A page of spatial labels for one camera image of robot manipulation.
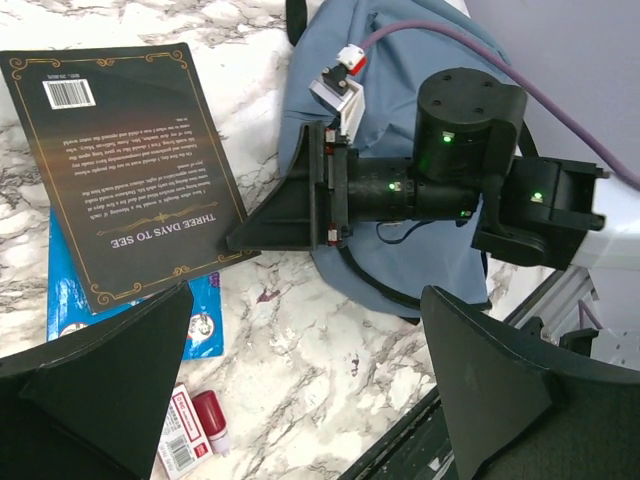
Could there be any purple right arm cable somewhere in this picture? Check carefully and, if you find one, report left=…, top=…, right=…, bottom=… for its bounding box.
left=360, top=19, right=640, bottom=191

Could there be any aluminium rail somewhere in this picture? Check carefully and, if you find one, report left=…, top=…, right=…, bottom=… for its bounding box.
left=504, top=267, right=603, bottom=346

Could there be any blue backpack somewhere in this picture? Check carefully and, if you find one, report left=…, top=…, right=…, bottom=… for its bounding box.
left=278, top=1, right=506, bottom=318

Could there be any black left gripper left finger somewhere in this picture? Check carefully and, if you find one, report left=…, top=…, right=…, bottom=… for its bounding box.
left=1, top=282, right=193, bottom=479

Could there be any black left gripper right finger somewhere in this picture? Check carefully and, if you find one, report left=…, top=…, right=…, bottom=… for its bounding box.
left=421, top=286, right=639, bottom=479

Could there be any black paperback book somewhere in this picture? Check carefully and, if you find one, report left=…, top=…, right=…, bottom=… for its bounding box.
left=1, top=43, right=252, bottom=313

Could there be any black mounting base plate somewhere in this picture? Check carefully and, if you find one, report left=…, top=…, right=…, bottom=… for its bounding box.
left=340, top=388, right=458, bottom=480

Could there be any blue blister pack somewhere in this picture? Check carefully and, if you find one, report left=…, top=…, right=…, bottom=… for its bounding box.
left=46, top=207, right=225, bottom=361

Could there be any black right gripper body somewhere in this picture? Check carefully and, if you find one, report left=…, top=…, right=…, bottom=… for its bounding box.
left=317, top=68, right=527, bottom=245

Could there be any red white glue stick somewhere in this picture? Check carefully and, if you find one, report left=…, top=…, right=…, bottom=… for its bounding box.
left=192, top=390, right=231, bottom=457

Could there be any red white staples box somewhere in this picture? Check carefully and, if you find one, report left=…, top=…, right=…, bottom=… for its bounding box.
left=157, top=383, right=213, bottom=480

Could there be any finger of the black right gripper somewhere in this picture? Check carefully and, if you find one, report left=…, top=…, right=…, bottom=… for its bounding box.
left=227, top=123, right=320, bottom=250

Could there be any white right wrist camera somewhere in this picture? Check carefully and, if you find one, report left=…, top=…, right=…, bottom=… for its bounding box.
left=309, top=44, right=367, bottom=141

